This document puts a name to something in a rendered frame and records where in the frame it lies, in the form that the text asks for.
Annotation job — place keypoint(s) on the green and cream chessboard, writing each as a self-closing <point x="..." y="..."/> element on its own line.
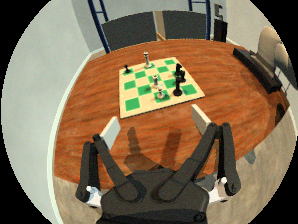
<point x="137" y="95"/>

